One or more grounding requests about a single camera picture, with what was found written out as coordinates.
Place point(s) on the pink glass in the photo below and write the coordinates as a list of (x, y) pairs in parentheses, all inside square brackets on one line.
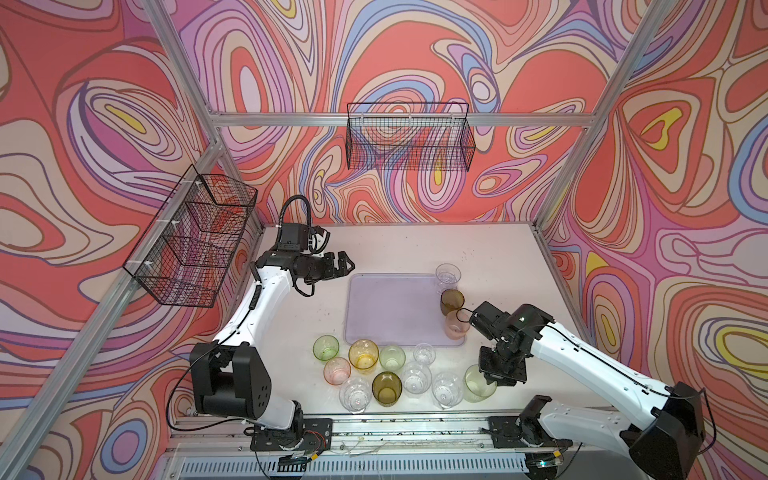
[(457, 323), (337, 371)]

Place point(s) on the large pale green glass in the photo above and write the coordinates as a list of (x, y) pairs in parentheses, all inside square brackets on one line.
[(477, 387)]

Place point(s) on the black wire basket back wall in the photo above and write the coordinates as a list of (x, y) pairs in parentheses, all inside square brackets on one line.
[(410, 136)]

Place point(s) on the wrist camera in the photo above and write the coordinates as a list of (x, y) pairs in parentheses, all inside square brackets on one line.
[(295, 237), (490, 321)]

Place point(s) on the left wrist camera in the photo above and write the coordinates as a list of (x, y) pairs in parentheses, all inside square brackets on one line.
[(295, 237)]

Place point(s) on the amber brown glass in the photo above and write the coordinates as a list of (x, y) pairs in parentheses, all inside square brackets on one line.
[(451, 300)]

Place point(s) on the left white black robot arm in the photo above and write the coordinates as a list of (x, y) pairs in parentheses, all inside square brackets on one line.
[(229, 377)]

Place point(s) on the black wire basket left wall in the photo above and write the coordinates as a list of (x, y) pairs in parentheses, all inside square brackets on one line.
[(184, 256)]

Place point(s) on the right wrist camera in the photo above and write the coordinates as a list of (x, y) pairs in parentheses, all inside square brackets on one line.
[(490, 321)]

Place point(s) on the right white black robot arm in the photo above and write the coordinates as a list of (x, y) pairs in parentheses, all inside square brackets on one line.
[(659, 427)]

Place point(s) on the yellow glass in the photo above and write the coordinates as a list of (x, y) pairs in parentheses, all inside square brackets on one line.
[(363, 355)]

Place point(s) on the bright green glass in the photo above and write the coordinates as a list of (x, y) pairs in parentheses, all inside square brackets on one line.
[(325, 348)]

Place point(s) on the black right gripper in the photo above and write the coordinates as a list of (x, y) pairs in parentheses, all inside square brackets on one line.
[(492, 375)]

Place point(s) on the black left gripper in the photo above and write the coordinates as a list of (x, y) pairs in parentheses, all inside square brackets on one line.
[(331, 272)]

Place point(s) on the black wire basket wall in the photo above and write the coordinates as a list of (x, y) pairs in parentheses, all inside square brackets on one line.
[(410, 136), (184, 256)]

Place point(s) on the olive dark glass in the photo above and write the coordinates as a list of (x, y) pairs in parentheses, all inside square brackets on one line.
[(387, 388)]

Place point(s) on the aluminium front rail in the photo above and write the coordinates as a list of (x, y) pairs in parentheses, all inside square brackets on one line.
[(447, 431)]

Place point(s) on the pale green small glass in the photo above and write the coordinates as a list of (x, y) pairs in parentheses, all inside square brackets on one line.
[(392, 358)]

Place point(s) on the lavender rectangular plastic tray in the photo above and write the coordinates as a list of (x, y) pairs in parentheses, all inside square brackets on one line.
[(396, 309)]

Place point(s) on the small clear glass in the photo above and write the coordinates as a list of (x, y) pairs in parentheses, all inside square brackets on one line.
[(424, 354)]

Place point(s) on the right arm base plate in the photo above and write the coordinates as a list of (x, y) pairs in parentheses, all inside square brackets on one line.
[(517, 432)]

